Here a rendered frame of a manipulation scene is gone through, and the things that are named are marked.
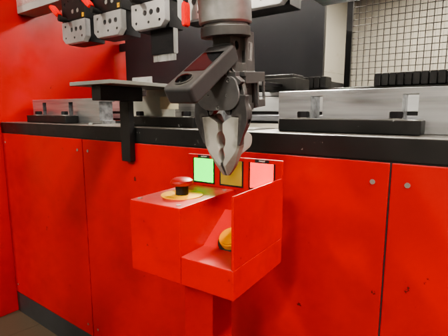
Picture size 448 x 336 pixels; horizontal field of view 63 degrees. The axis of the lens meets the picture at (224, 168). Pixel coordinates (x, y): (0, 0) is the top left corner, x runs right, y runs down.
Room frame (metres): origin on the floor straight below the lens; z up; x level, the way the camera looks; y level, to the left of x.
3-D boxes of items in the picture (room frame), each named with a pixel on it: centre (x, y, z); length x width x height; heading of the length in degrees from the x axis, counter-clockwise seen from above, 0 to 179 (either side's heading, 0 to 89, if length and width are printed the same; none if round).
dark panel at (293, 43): (1.75, 0.08, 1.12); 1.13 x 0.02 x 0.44; 54
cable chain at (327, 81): (1.40, -0.21, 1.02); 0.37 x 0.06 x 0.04; 54
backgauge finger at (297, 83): (1.14, -0.15, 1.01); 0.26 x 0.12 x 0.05; 144
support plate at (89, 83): (1.08, 0.28, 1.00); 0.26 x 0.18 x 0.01; 144
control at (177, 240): (0.59, 0.03, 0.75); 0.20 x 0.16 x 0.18; 57
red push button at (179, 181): (0.61, 0.07, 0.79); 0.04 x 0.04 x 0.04
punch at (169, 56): (1.20, 0.19, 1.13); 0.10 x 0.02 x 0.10; 54
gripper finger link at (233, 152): (0.55, -0.02, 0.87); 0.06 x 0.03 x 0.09; 147
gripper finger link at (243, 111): (0.52, -0.02, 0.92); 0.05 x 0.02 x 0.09; 57
